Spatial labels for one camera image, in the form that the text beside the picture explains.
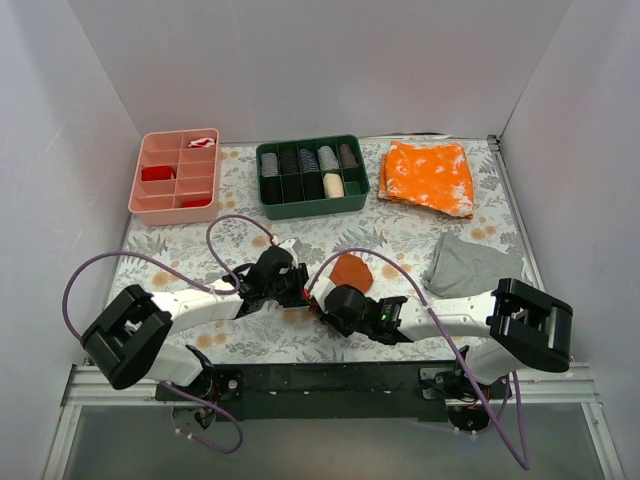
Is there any floral patterned table mat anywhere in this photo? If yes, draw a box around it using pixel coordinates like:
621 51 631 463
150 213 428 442
111 140 539 364

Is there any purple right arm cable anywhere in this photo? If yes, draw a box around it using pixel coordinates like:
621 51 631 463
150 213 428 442
302 248 532 471

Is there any green divided organiser box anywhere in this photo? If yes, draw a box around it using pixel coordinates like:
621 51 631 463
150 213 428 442
256 134 370 220

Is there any black rolled sock front left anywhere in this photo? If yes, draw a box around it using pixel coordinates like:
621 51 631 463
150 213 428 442
261 176 283 205

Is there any white grey striped sock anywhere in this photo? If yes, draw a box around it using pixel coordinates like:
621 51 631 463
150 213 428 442
318 145 340 171

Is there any black rolled sock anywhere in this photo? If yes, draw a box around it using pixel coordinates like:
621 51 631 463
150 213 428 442
302 172 325 201
261 176 283 205
279 150 300 175
281 174 304 203

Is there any red rolled underwear front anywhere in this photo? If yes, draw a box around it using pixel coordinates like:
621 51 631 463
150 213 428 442
180 199 211 208

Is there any black rolled sock front middle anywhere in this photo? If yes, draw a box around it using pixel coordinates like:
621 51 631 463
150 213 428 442
281 174 304 203

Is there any red white rolled underwear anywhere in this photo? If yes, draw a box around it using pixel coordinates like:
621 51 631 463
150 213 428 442
187 137 216 149

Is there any pink divided organiser box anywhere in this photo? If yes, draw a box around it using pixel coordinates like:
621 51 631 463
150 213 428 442
128 128 221 226

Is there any black rolled sock front right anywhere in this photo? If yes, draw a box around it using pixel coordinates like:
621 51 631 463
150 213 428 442
302 172 325 201

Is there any dark grey rolled sock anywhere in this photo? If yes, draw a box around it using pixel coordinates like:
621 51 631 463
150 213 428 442
339 143 358 169

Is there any orange and cream underwear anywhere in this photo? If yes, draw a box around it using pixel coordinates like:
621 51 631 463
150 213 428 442
329 253 374 294

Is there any grey folded cloth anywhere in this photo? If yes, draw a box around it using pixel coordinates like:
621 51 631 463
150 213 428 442
422 231 524 298

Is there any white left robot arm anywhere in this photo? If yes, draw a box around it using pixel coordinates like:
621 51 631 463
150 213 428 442
80 242 309 400

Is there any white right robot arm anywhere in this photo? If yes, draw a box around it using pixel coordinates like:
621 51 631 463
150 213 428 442
310 277 573 398

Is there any grey striped rolled sock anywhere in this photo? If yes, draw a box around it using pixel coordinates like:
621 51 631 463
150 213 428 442
260 152 279 178

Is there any cream rolled sock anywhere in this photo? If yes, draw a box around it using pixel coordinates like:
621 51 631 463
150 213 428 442
323 173 345 199

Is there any orange white patterned cloth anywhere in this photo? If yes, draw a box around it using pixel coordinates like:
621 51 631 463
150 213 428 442
378 141 474 218

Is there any blue striped rolled sock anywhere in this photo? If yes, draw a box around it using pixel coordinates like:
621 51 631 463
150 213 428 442
298 148 320 173

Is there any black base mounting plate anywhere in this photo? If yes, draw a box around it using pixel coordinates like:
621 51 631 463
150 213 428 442
154 360 511 434

